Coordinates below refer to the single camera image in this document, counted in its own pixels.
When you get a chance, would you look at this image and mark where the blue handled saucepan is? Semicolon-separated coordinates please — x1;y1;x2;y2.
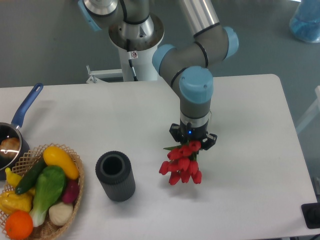
0;83;44;181

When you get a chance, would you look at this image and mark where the brown bread roll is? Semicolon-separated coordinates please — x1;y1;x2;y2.
0;137;20;159

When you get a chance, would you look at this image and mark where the black device at edge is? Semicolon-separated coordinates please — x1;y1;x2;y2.
301;202;320;229

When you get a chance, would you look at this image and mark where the white metal base frame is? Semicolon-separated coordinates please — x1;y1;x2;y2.
86;65;124;84

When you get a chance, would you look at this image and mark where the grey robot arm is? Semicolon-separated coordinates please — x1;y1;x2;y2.
78;0;239;150

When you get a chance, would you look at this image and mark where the green bok choy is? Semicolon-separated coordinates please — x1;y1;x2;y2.
29;165;66;228

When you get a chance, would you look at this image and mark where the yellow banana pepper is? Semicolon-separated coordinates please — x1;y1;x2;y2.
5;167;36;197

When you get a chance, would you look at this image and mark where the dark green cucumber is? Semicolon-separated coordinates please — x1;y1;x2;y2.
15;158;47;195

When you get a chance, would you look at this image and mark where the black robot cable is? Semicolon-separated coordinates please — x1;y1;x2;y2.
126;39;139;82

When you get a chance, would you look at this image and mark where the dark grey ribbed vase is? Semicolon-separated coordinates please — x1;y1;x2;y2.
95;151;136;202

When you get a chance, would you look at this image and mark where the woven wicker basket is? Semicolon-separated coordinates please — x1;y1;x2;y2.
0;143;84;240

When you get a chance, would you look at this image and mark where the yellow squash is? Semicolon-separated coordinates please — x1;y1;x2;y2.
43;146;80;180

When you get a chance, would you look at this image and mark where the white garlic bulb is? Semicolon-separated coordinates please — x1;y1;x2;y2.
49;202;73;226

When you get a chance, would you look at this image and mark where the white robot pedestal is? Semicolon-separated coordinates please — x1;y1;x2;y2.
108;13;165;82

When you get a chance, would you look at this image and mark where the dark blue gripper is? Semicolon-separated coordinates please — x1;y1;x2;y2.
169;123;218;151

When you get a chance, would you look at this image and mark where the orange fruit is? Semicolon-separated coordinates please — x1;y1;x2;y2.
4;210;34;240

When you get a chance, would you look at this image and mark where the red tulip bouquet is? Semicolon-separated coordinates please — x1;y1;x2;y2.
158;140;203;186

